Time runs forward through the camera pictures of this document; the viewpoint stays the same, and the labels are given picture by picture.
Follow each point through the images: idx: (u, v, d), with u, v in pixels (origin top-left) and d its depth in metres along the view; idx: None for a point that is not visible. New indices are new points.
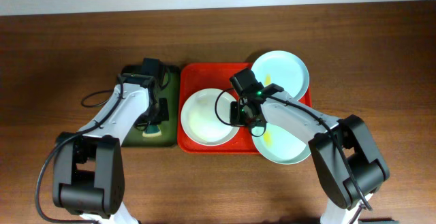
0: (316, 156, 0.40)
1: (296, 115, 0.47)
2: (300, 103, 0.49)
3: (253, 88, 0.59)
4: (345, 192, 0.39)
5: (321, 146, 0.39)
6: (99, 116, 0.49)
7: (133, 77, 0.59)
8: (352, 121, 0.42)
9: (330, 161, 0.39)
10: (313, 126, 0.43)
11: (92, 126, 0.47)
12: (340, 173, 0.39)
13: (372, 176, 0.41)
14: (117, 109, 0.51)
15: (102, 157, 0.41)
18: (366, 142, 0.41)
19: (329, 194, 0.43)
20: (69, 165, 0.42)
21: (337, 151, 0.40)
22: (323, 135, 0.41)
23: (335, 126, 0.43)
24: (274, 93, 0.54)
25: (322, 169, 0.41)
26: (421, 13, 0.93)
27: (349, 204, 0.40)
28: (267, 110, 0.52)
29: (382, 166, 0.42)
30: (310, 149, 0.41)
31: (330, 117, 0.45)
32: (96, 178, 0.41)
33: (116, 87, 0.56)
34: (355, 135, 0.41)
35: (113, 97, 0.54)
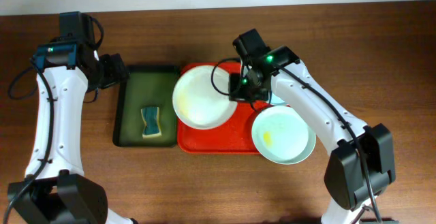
0: (336, 165, 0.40)
1: (317, 107, 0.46)
2: (321, 92, 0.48)
3: (259, 50, 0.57)
4: (353, 199, 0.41)
5: (345, 158, 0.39)
6: (40, 140, 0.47)
7: (52, 51, 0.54)
8: (379, 131, 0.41)
9: (349, 172, 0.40)
10: (335, 128, 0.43)
11: (38, 164, 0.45)
12: (355, 183, 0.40)
13: (380, 184, 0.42)
14: (56, 126, 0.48)
15: (67, 192, 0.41)
18: (388, 155, 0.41)
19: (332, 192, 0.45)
20: (35, 210, 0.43)
21: (358, 162, 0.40)
22: (347, 144, 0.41)
23: (360, 134, 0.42)
24: (289, 62, 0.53)
25: (336, 176, 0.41)
26: (421, 13, 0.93)
27: (352, 208, 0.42)
28: (280, 85, 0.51)
29: (392, 177, 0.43)
30: (332, 155, 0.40)
31: (356, 120, 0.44)
32: (69, 208, 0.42)
33: (41, 86, 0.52)
34: (380, 146, 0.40)
35: (43, 101, 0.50)
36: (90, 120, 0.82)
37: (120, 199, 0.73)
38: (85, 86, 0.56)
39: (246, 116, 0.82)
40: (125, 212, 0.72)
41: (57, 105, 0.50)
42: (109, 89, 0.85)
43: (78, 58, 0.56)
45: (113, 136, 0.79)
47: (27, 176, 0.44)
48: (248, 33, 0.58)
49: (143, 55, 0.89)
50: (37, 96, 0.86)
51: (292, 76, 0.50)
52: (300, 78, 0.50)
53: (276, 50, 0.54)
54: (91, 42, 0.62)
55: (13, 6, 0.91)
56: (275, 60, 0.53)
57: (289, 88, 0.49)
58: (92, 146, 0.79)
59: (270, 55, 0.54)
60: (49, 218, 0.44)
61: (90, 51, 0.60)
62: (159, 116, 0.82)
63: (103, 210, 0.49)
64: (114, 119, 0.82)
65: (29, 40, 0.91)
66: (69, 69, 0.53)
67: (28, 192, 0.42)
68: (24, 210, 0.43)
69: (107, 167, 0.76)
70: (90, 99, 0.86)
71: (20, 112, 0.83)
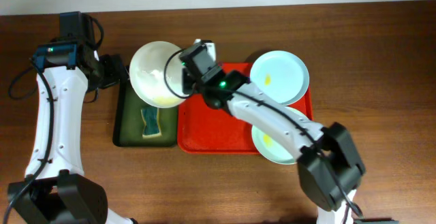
0: (305, 173, 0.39)
1: (275, 122, 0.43)
2: (272, 102, 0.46)
3: (212, 71, 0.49)
4: (332, 201, 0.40)
5: (311, 164, 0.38)
6: (40, 139, 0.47)
7: (52, 51, 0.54)
8: (334, 129, 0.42)
9: (320, 178, 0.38)
10: (296, 137, 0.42)
11: (39, 163, 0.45)
12: (330, 186, 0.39)
13: (351, 176, 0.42)
14: (56, 126, 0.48)
15: (67, 192, 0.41)
18: (348, 148, 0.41)
19: (311, 197, 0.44)
20: (35, 210, 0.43)
21: (324, 164, 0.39)
22: (309, 150, 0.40)
23: (319, 135, 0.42)
24: (241, 85, 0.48)
25: (310, 183, 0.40)
26: (421, 13, 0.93)
27: (333, 208, 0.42)
28: (236, 108, 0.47)
29: (360, 167, 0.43)
30: (298, 165, 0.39)
31: (311, 123, 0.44)
32: (69, 207, 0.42)
33: (41, 86, 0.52)
34: (338, 143, 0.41)
35: (43, 101, 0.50)
36: (90, 120, 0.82)
37: (120, 199, 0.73)
38: (85, 86, 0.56)
39: None
40: (126, 212, 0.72)
41: (57, 105, 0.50)
42: (109, 89, 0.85)
43: (80, 58, 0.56)
45: (113, 137, 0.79)
47: (27, 176, 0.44)
48: (198, 50, 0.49)
49: None
50: (37, 96, 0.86)
51: (246, 97, 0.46)
52: (253, 97, 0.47)
53: (229, 75, 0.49)
54: (91, 42, 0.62)
55: (13, 7, 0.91)
56: (229, 86, 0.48)
57: (246, 108, 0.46)
58: (92, 146, 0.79)
59: (222, 81, 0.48)
60: (48, 218, 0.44)
61: (90, 51, 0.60)
62: (159, 116, 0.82)
63: (103, 210, 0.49)
64: (114, 119, 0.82)
65: (29, 40, 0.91)
66: (69, 69, 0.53)
67: (29, 192, 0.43)
68: (25, 210, 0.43)
69: (107, 167, 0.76)
70: (90, 98, 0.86)
71: (20, 112, 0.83)
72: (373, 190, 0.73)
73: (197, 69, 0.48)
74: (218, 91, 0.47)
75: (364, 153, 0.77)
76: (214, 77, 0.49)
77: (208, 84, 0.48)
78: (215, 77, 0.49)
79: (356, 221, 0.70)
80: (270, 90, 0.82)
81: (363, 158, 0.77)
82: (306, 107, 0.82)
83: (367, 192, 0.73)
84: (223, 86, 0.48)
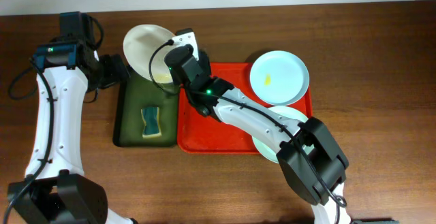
0: (287, 167, 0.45)
1: (257, 122, 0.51)
2: (254, 104, 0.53)
3: (199, 78, 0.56)
4: (314, 192, 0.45)
5: (289, 157, 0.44)
6: (40, 139, 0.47)
7: (52, 50, 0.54)
8: (312, 124, 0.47)
9: (300, 170, 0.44)
10: (275, 133, 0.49)
11: (39, 164, 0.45)
12: (310, 178, 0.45)
13: (334, 169, 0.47)
14: (56, 126, 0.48)
15: (67, 192, 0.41)
18: (328, 142, 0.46)
19: (300, 192, 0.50)
20: (35, 210, 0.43)
21: (302, 157, 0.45)
22: (289, 145, 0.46)
23: (298, 131, 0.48)
24: (225, 91, 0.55)
25: (292, 176, 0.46)
26: (420, 13, 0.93)
27: (319, 200, 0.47)
28: (221, 112, 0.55)
29: (342, 159, 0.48)
30: (279, 160, 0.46)
31: (289, 120, 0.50)
32: (69, 208, 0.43)
33: (41, 86, 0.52)
34: (317, 138, 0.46)
35: (43, 100, 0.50)
36: (90, 120, 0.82)
37: (120, 199, 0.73)
38: (85, 86, 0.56)
39: None
40: (125, 212, 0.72)
41: (57, 105, 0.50)
42: (109, 89, 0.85)
43: (79, 58, 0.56)
45: (113, 136, 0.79)
47: (27, 175, 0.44)
48: (185, 57, 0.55)
49: None
50: (37, 96, 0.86)
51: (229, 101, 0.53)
52: (236, 100, 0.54)
53: (213, 84, 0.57)
54: (91, 41, 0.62)
55: (13, 7, 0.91)
56: (214, 92, 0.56)
57: (230, 112, 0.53)
58: (92, 146, 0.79)
59: (208, 88, 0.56)
60: (49, 218, 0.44)
61: (90, 51, 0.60)
62: (159, 116, 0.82)
63: (104, 210, 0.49)
64: (114, 120, 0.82)
65: (29, 40, 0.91)
66: (69, 69, 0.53)
67: (29, 192, 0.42)
68: (25, 210, 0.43)
69: (107, 167, 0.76)
70: (90, 98, 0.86)
71: (20, 112, 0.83)
72: (373, 190, 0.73)
73: (185, 75, 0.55)
74: (204, 97, 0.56)
75: (364, 153, 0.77)
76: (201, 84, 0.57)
77: (195, 89, 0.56)
78: (201, 85, 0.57)
79: (357, 220, 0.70)
80: (270, 90, 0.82)
81: (363, 158, 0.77)
82: (306, 107, 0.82)
83: (367, 193, 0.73)
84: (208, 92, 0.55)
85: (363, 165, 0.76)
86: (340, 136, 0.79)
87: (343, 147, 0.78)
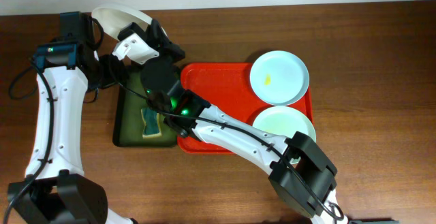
0: (281, 188, 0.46)
1: (243, 141, 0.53)
2: (236, 123, 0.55)
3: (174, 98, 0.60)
4: (308, 206, 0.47)
5: (282, 178, 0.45)
6: (40, 139, 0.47)
7: (52, 50, 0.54)
8: (298, 140, 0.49)
9: (292, 188, 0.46)
10: (262, 152, 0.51)
11: (39, 164, 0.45)
12: (303, 194, 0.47)
13: (325, 180, 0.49)
14: (56, 126, 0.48)
15: (67, 192, 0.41)
18: (315, 155, 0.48)
19: (296, 207, 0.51)
20: (35, 210, 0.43)
21: (293, 176, 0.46)
22: (279, 165, 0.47)
23: (285, 149, 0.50)
24: (201, 110, 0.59)
25: (286, 195, 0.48)
26: (420, 13, 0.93)
27: (314, 212, 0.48)
28: (204, 133, 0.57)
29: (330, 168, 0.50)
30: (272, 182, 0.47)
31: (275, 137, 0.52)
32: (69, 208, 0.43)
33: (42, 86, 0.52)
34: (305, 153, 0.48)
35: (43, 101, 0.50)
36: (90, 120, 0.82)
37: (120, 199, 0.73)
38: (85, 86, 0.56)
39: (246, 116, 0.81)
40: (126, 212, 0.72)
41: (57, 105, 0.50)
42: (109, 89, 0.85)
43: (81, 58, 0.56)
45: (113, 137, 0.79)
47: (26, 175, 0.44)
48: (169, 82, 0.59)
49: None
50: (37, 96, 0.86)
51: (210, 122, 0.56)
52: (216, 120, 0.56)
53: (187, 104, 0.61)
54: (91, 41, 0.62)
55: (13, 7, 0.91)
56: (190, 113, 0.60)
57: (212, 132, 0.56)
58: (92, 146, 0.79)
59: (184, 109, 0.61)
60: (49, 217, 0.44)
61: (90, 51, 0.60)
62: None
63: (104, 210, 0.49)
64: (114, 119, 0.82)
65: (28, 40, 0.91)
66: (69, 69, 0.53)
67: (29, 192, 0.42)
68: (24, 210, 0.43)
69: (107, 167, 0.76)
70: (90, 99, 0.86)
71: (20, 112, 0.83)
72: (373, 190, 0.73)
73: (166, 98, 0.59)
74: (182, 120, 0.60)
75: (364, 153, 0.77)
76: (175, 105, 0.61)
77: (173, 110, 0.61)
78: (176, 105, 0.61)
79: (356, 220, 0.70)
80: (270, 89, 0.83)
81: (363, 158, 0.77)
82: (307, 107, 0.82)
83: (367, 193, 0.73)
84: (184, 114, 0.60)
85: (362, 165, 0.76)
86: (340, 136, 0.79)
87: (344, 147, 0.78)
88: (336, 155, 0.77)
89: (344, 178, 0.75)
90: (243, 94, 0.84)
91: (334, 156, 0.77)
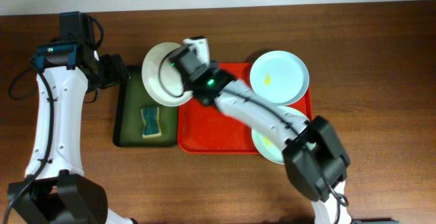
0: (290, 165, 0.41)
1: (261, 116, 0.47)
2: (259, 99, 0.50)
3: (199, 71, 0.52)
4: (315, 192, 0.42)
5: (294, 154, 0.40)
6: (40, 139, 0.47)
7: (52, 50, 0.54)
8: (319, 122, 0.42)
9: (303, 168, 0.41)
10: (281, 130, 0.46)
11: (38, 164, 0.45)
12: (313, 176, 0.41)
13: (338, 167, 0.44)
14: (56, 126, 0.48)
15: (67, 191, 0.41)
18: (334, 141, 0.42)
19: (300, 190, 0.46)
20: (35, 210, 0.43)
21: (307, 156, 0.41)
22: (293, 143, 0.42)
23: (303, 128, 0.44)
24: (227, 83, 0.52)
25: (295, 175, 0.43)
26: (420, 13, 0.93)
27: (319, 199, 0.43)
28: (224, 106, 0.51)
29: (346, 158, 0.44)
30: (283, 158, 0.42)
31: (295, 118, 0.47)
32: (69, 207, 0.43)
33: (41, 86, 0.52)
34: (323, 137, 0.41)
35: (43, 100, 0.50)
36: (90, 120, 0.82)
37: (120, 199, 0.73)
38: (85, 86, 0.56)
39: None
40: (126, 212, 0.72)
41: (57, 105, 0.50)
42: (109, 89, 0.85)
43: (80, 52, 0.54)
45: (113, 137, 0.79)
47: (27, 176, 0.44)
48: (184, 51, 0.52)
49: (142, 55, 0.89)
50: (38, 96, 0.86)
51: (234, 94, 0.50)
52: (240, 93, 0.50)
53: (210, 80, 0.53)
54: (91, 42, 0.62)
55: (12, 7, 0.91)
56: (215, 84, 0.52)
57: (233, 104, 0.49)
58: (92, 146, 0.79)
59: (210, 80, 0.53)
60: (49, 218, 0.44)
61: (90, 51, 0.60)
62: (159, 116, 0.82)
63: (104, 210, 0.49)
64: (114, 119, 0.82)
65: (29, 40, 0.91)
66: (69, 69, 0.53)
67: (29, 192, 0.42)
68: (24, 210, 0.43)
69: (107, 167, 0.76)
70: (90, 99, 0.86)
71: (20, 113, 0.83)
72: (372, 190, 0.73)
73: (185, 69, 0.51)
74: (207, 89, 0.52)
75: (364, 153, 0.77)
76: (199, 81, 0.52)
77: (195, 82, 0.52)
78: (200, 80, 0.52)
79: (356, 221, 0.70)
80: (270, 89, 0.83)
81: (363, 158, 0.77)
82: (306, 107, 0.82)
83: (367, 193, 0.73)
84: (210, 84, 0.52)
85: (362, 165, 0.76)
86: (340, 136, 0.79)
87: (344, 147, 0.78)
88: None
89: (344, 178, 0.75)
90: None
91: None
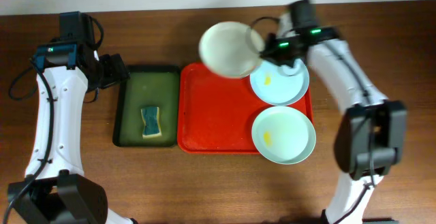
0: (347, 124, 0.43)
1: (343, 75, 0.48)
2: (353, 61, 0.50)
3: (309, 22, 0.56)
4: (353, 161, 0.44)
5: (357, 117, 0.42)
6: (39, 139, 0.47)
7: (52, 50, 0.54)
8: (396, 105, 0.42)
9: (356, 133, 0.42)
10: (357, 94, 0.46)
11: (38, 164, 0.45)
12: (359, 144, 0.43)
13: (386, 156, 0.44)
14: (56, 127, 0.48)
15: (66, 192, 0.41)
18: (398, 130, 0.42)
19: (338, 154, 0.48)
20: (35, 210, 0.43)
21: (366, 124, 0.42)
22: (359, 108, 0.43)
23: (376, 103, 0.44)
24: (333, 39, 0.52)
25: (345, 135, 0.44)
26: (420, 13, 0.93)
27: (353, 169, 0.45)
28: (317, 54, 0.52)
29: (398, 153, 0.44)
30: (343, 114, 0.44)
31: (377, 92, 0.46)
32: (69, 207, 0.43)
33: (42, 86, 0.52)
34: (392, 120, 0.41)
35: (43, 100, 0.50)
36: (90, 119, 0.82)
37: (120, 199, 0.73)
38: (85, 86, 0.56)
39: (246, 116, 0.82)
40: (126, 212, 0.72)
41: (57, 105, 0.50)
42: (109, 89, 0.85)
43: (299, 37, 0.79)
45: (113, 137, 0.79)
47: (27, 176, 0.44)
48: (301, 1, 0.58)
49: (142, 55, 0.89)
50: (38, 96, 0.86)
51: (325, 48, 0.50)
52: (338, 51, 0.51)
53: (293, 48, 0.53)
54: (91, 42, 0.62)
55: (12, 6, 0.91)
56: (319, 34, 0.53)
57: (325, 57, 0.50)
58: (92, 146, 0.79)
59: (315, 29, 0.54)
60: (49, 218, 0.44)
61: (90, 51, 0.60)
62: (159, 116, 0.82)
63: (103, 210, 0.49)
64: (114, 119, 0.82)
65: (29, 40, 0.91)
66: (69, 69, 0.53)
67: (29, 192, 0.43)
68: (24, 210, 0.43)
69: (107, 167, 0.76)
70: (90, 98, 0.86)
71: (20, 112, 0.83)
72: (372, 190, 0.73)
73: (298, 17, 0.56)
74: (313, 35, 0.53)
75: None
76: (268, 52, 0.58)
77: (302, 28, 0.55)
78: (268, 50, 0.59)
79: None
80: (271, 88, 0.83)
81: None
82: (306, 107, 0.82)
83: None
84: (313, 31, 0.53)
85: None
86: None
87: None
88: None
89: None
90: (244, 94, 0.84)
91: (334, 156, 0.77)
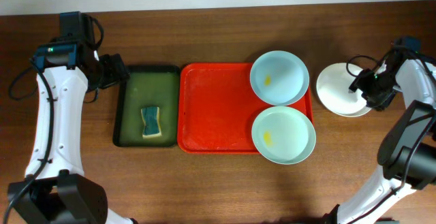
0: (407, 114, 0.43)
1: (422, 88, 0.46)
2: None
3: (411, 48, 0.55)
4: (396, 153, 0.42)
5: (421, 109, 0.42)
6: (39, 140, 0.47)
7: (52, 50, 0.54)
8: None
9: (411, 125, 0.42)
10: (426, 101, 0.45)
11: (38, 165, 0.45)
12: (411, 137, 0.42)
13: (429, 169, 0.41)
14: (56, 127, 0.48)
15: (65, 190, 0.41)
18: None
19: (382, 150, 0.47)
20: (36, 210, 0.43)
21: (426, 123, 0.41)
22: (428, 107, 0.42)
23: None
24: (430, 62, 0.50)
25: (400, 125, 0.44)
26: (420, 13, 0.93)
27: (390, 164, 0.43)
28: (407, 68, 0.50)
29: None
30: (409, 107, 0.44)
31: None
32: (69, 206, 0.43)
33: (41, 86, 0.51)
34: None
35: (43, 99, 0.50)
36: (91, 120, 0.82)
37: (120, 199, 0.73)
38: (85, 86, 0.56)
39: (246, 116, 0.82)
40: (126, 212, 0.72)
41: (57, 105, 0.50)
42: (109, 89, 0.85)
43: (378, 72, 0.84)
45: (113, 136, 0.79)
47: (27, 176, 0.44)
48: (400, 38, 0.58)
49: (142, 55, 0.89)
50: (38, 96, 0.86)
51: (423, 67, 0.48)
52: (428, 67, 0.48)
53: (388, 94, 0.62)
54: (91, 42, 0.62)
55: (12, 7, 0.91)
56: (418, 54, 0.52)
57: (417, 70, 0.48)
58: (92, 146, 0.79)
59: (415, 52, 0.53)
60: (49, 218, 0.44)
61: (90, 51, 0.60)
62: (159, 116, 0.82)
63: (104, 210, 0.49)
64: (114, 119, 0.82)
65: (30, 41, 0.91)
66: (69, 69, 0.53)
67: (29, 192, 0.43)
68: (24, 210, 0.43)
69: (107, 167, 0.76)
70: (90, 98, 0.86)
71: (20, 112, 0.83)
72: None
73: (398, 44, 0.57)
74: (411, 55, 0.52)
75: (364, 152, 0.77)
76: (360, 79, 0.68)
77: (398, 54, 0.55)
78: (372, 86, 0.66)
79: None
80: (271, 88, 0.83)
81: (363, 158, 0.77)
82: (306, 107, 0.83)
83: None
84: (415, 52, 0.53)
85: (363, 165, 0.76)
86: (340, 136, 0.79)
87: (344, 147, 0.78)
88: (336, 155, 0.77)
89: (344, 178, 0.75)
90: (244, 95, 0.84)
91: (334, 156, 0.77)
